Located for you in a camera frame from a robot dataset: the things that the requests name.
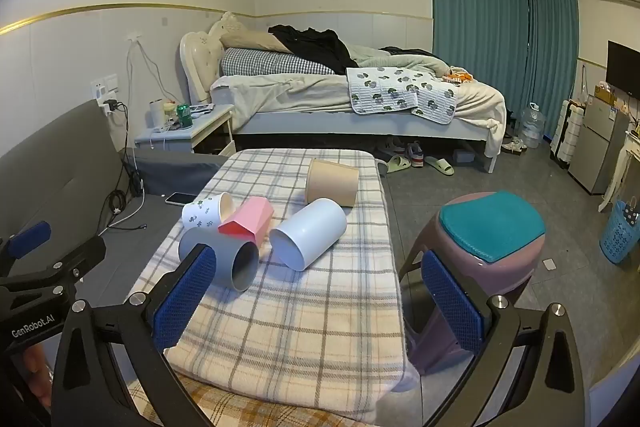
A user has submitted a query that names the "narrow teal curtain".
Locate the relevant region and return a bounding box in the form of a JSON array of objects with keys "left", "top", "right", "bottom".
[{"left": 525, "top": 0, "right": 581, "bottom": 140}]

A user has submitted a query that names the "white leaf-print cup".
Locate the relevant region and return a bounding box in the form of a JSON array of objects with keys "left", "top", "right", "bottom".
[{"left": 181, "top": 192, "right": 236, "bottom": 233}]

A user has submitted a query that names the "person's left hand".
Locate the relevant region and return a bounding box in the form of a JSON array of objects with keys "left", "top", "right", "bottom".
[{"left": 20, "top": 344, "right": 54, "bottom": 391}]

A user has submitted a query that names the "black television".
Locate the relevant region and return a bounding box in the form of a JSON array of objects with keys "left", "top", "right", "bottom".
[{"left": 606, "top": 40, "right": 640, "bottom": 100}]

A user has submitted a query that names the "white suitcase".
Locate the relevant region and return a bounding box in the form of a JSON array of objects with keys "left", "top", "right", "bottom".
[{"left": 550, "top": 99, "right": 586, "bottom": 168}]

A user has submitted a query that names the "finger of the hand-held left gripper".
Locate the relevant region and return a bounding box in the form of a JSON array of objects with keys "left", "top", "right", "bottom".
[
  {"left": 0, "top": 237, "right": 107, "bottom": 308},
  {"left": 0, "top": 221, "right": 52, "bottom": 280}
]

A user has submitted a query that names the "leaf-print quilted mat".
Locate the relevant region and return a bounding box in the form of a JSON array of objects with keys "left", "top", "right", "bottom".
[{"left": 346, "top": 66, "right": 457, "bottom": 126}]

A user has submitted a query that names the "cardboard box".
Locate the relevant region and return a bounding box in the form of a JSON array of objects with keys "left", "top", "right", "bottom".
[{"left": 587, "top": 84, "right": 619, "bottom": 108}]

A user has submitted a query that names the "plaid blanket covered table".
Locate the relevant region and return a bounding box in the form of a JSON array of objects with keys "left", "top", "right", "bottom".
[{"left": 125, "top": 148, "right": 422, "bottom": 427}]

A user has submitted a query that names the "grey-green duvet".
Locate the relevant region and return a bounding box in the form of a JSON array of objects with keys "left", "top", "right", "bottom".
[{"left": 345, "top": 43, "right": 452, "bottom": 76}]

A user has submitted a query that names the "black clothing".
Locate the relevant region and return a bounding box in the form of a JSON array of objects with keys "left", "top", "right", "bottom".
[{"left": 267, "top": 25, "right": 359, "bottom": 70}]

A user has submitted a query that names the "beige pillow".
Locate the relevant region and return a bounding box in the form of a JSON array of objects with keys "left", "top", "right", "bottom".
[{"left": 220, "top": 31, "right": 281, "bottom": 54}]

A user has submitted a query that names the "wide teal curtain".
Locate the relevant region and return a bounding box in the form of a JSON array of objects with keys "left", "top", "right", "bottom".
[{"left": 428, "top": 0, "right": 532, "bottom": 138}]

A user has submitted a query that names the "grey cup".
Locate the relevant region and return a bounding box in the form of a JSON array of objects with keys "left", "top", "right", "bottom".
[{"left": 178, "top": 227, "right": 260, "bottom": 292}]

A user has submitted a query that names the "bed with white headboard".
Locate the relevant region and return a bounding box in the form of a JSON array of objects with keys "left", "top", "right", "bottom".
[{"left": 180, "top": 12, "right": 508, "bottom": 172}]

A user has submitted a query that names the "small silver fridge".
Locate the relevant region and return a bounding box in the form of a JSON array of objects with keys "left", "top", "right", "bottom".
[{"left": 567, "top": 104, "right": 631, "bottom": 196}]

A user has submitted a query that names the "black cable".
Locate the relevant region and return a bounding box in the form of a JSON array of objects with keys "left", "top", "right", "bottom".
[{"left": 97, "top": 104, "right": 147, "bottom": 233}]

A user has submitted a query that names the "brown paper cup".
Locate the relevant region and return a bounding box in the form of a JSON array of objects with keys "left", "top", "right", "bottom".
[{"left": 305, "top": 158, "right": 360, "bottom": 208}]

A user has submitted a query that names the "clear water jug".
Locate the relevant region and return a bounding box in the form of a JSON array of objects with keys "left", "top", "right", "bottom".
[{"left": 520, "top": 103, "right": 546, "bottom": 150}]

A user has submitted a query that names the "pink plastic stool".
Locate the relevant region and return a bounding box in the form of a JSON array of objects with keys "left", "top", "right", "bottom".
[{"left": 397, "top": 191, "right": 547, "bottom": 376}]

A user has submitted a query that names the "blue laundry basket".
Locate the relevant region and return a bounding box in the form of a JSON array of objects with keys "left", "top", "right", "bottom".
[{"left": 599, "top": 199, "right": 640, "bottom": 264}]

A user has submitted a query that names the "checkered pillow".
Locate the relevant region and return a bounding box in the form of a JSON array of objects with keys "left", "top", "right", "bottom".
[{"left": 220, "top": 48, "right": 347, "bottom": 76}]

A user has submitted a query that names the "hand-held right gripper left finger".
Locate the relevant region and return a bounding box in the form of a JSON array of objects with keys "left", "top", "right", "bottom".
[{"left": 50, "top": 243, "right": 218, "bottom": 427}]

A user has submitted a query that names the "white charging cable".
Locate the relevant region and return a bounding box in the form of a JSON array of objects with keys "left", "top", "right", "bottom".
[{"left": 99, "top": 207, "right": 147, "bottom": 236}]

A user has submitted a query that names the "teal seat cushion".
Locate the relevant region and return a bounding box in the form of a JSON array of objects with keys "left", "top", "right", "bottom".
[{"left": 439, "top": 191, "right": 546, "bottom": 264}]

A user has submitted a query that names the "blue-white nightstand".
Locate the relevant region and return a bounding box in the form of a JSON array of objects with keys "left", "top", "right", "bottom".
[{"left": 134, "top": 103, "right": 236, "bottom": 158}]

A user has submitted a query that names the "pink faceted cup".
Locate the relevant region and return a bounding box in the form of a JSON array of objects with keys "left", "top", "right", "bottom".
[{"left": 217, "top": 196, "right": 275, "bottom": 244}]

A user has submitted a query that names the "wall socket with plugs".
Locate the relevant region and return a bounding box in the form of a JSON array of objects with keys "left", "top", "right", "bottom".
[{"left": 91, "top": 74, "right": 124, "bottom": 116}]

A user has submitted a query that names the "white hanging cable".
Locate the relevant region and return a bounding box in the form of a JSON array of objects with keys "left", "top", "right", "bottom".
[{"left": 125, "top": 36, "right": 177, "bottom": 108}]

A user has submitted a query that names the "pale blue cup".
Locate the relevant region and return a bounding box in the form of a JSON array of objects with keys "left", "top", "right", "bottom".
[{"left": 269, "top": 198, "right": 348, "bottom": 272}]

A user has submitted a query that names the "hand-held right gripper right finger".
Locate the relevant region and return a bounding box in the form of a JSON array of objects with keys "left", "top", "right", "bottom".
[{"left": 420, "top": 249, "right": 597, "bottom": 427}]

